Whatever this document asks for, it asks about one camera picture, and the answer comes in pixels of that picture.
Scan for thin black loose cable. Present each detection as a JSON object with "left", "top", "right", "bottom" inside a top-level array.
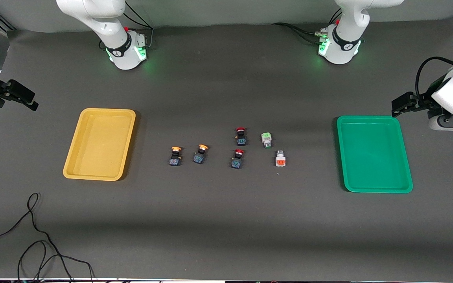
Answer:
[{"left": 0, "top": 193, "right": 95, "bottom": 281}]

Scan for green plastic tray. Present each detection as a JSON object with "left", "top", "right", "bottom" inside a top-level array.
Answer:
[{"left": 336, "top": 115, "right": 413, "bottom": 193}]

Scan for black right base cables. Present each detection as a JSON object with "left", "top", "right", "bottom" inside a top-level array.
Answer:
[{"left": 122, "top": 2, "right": 154, "bottom": 50}]

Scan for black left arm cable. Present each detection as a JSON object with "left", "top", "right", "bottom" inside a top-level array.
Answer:
[{"left": 415, "top": 57, "right": 453, "bottom": 101}]

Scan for black base cables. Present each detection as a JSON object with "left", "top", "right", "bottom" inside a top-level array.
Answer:
[
  {"left": 272, "top": 22, "right": 329, "bottom": 44},
  {"left": 122, "top": 2, "right": 154, "bottom": 50}
]

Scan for yellow push button switch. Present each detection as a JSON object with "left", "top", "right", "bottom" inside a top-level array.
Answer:
[
  {"left": 169, "top": 147, "right": 183, "bottom": 167},
  {"left": 193, "top": 144, "right": 208, "bottom": 165}
]

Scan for yellow plastic tray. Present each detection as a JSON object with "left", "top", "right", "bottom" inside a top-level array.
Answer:
[{"left": 63, "top": 108, "right": 136, "bottom": 182}]

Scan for black left base cables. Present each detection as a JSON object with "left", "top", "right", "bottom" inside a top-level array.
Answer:
[{"left": 272, "top": 22, "right": 329, "bottom": 44}]

